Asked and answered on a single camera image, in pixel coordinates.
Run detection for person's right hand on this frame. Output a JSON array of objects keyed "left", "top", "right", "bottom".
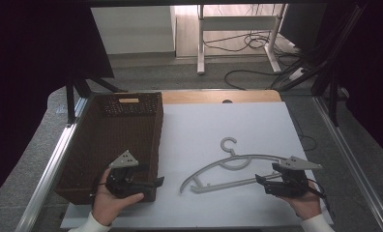
[{"left": 278, "top": 179, "right": 323, "bottom": 221}]

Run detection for person's left hand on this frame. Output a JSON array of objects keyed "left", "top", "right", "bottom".
[{"left": 91, "top": 168, "right": 145, "bottom": 227}]

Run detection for person's left white sleeve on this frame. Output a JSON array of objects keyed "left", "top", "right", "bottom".
[{"left": 68, "top": 211, "right": 112, "bottom": 232}]

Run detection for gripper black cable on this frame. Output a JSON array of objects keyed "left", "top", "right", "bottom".
[
  {"left": 89, "top": 163, "right": 112, "bottom": 198},
  {"left": 307, "top": 178, "right": 337, "bottom": 221}
]

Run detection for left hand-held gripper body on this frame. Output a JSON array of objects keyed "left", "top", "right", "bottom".
[{"left": 105, "top": 149, "right": 157, "bottom": 199}]

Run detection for dark panel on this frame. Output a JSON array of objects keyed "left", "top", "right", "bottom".
[{"left": 279, "top": 3, "right": 328, "bottom": 50}]

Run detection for black curtain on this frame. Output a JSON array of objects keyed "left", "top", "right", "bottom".
[
  {"left": 0, "top": 0, "right": 115, "bottom": 208},
  {"left": 310, "top": 0, "right": 383, "bottom": 166}
]

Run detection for long black floor cable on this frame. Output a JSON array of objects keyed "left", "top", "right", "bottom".
[{"left": 223, "top": 69, "right": 280, "bottom": 91}]

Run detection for white metal desk frame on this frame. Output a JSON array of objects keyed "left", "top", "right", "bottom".
[{"left": 196, "top": 3, "right": 289, "bottom": 76}]

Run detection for person's right white sleeve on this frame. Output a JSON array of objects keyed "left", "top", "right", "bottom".
[{"left": 299, "top": 213, "right": 336, "bottom": 232}]

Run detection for white power strip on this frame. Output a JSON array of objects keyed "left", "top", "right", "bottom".
[{"left": 288, "top": 66, "right": 308, "bottom": 82}]

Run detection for thin black looped cable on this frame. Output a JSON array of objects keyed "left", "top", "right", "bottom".
[{"left": 288, "top": 108, "right": 318, "bottom": 152}]

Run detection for brown woven basket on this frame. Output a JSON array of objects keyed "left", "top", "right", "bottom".
[{"left": 54, "top": 92, "right": 164, "bottom": 206}]

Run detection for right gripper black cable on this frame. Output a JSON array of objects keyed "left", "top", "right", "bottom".
[{"left": 307, "top": 178, "right": 337, "bottom": 221}]

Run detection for tangled black floor cables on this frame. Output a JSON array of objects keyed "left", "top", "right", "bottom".
[{"left": 202, "top": 30, "right": 298, "bottom": 54}]

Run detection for person's white sleeve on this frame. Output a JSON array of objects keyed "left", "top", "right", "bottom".
[
  {"left": 68, "top": 211, "right": 112, "bottom": 232},
  {"left": 299, "top": 213, "right": 336, "bottom": 232}
]

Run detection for grey plastic clothes hanger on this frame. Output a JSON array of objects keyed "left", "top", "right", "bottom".
[{"left": 179, "top": 136, "right": 289, "bottom": 195}]

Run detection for white table mat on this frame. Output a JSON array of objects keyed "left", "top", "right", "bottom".
[{"left": 60, "top": 101, "right": 335, "bottom": 230}]

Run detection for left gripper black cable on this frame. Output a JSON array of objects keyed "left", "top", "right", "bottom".
[{"left": 89, "top": 163, "right": 112, "bottom": 198}]

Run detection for white cabinet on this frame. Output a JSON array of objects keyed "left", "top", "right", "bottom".
[{"left": 90, "top": 5, "right": 178, "bottom": 55}]

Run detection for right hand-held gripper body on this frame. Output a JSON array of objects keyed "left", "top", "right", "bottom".
[{"left": 263, "top": 155, "right": 323, "bottom": 198}]

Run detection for aluminium rail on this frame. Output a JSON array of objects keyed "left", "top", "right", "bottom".
[
  {"left": 312, "top": 96, "right": 383, "bottom": 232},
  {"left": 15, "top": 96, "right": 91, "bottom": 232}
]

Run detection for black metal stand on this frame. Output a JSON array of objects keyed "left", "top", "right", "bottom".
[
  {"left": 65, "top": 76, "right": 129, "bottom": 126},
  {"left": 269, "top": 3, "right": 369, "bottom": 128}
]

